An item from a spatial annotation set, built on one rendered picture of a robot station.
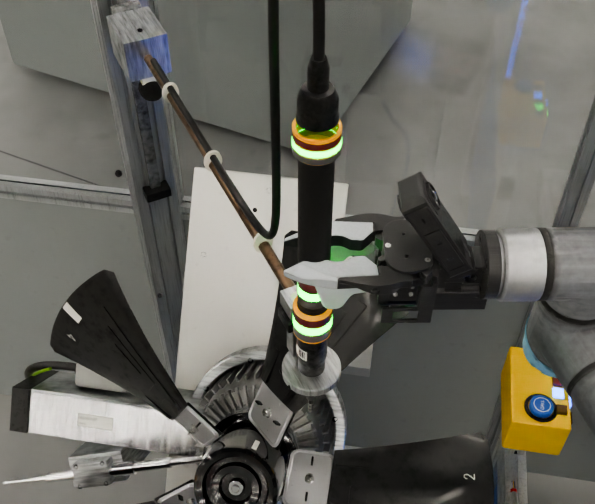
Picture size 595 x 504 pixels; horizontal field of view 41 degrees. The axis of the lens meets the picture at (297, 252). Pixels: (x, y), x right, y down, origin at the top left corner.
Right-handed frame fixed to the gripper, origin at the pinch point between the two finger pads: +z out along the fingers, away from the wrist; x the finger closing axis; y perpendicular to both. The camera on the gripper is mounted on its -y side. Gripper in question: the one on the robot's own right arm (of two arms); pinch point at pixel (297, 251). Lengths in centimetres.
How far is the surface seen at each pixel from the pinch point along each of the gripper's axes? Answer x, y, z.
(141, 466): 6, 56, 24
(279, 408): 6.2, 39.0, 2.5
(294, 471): 1.1, 47.6, 0.4
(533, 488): 57, 166, -72
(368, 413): 68, 141, -21
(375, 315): 11.0, 24.2, -10.4
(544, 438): 15, 63, -42
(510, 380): 24, 59, -38
